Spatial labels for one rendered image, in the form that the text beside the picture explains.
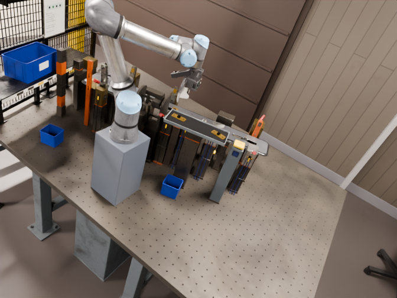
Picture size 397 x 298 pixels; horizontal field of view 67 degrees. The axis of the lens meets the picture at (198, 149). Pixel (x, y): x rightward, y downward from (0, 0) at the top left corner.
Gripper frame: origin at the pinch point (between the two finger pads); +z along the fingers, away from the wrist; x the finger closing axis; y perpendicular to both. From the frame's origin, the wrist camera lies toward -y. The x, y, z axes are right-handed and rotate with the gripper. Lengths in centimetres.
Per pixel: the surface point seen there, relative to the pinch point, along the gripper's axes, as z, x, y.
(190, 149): 26.2, -5.1, 15.4
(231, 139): 28, 27, 33
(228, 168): 28.0, -2.7, 40.0
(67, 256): 128, -46, -36
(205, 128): 11.7, 0.8, 18.6
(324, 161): 109, 206, 139
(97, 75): 28, 29, -75
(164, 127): 27.1, 5.4, -7.3
